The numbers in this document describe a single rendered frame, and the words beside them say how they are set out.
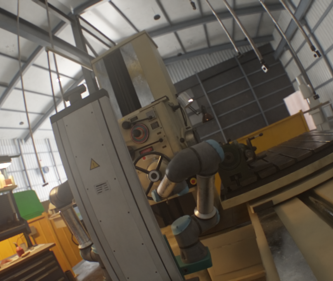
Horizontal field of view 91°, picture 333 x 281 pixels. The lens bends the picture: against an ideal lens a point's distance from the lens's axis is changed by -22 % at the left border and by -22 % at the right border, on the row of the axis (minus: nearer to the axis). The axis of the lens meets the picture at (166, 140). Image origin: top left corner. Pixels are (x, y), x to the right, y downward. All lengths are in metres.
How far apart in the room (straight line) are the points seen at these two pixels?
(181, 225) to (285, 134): 3.48
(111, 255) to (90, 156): 0.50
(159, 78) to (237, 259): 2.14
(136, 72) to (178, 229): 2.07
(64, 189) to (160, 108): 1.03
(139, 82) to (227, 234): 1.97
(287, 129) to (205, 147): 3.51
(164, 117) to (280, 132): 2.91
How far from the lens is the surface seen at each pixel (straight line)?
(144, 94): 2.57
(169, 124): 1.75
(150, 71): 2.63
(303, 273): 0.93
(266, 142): 4.18
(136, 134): 1.74
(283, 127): 4.27
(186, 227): 1.08
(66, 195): 1.23
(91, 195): 1.03
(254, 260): 2.07
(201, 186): 0.97
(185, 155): 0.82
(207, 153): 0.85
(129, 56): 2.82
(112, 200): 0.98
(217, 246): 1.97
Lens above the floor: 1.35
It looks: 6 degrees up
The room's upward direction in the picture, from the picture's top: 22 degrees counter-clockwise
